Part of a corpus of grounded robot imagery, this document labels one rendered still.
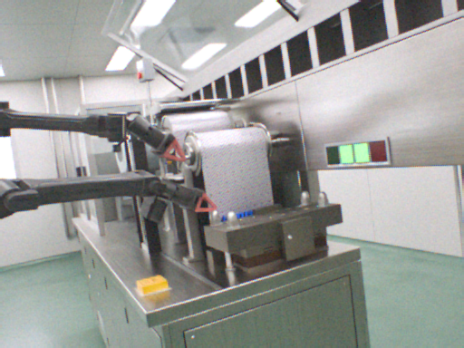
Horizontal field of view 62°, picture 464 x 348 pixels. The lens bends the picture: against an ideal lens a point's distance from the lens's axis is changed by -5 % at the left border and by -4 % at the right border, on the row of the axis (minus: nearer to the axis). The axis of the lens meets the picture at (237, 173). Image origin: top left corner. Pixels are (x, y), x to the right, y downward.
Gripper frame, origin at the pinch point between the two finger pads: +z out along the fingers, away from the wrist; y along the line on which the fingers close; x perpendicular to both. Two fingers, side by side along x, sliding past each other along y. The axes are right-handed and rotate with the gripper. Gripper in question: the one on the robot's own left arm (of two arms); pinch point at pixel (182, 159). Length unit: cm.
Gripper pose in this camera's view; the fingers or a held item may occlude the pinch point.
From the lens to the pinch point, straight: 128.0
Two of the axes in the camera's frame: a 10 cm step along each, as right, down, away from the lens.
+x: 5.0, -8.3, 2.4
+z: 7.3, 5.5, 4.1
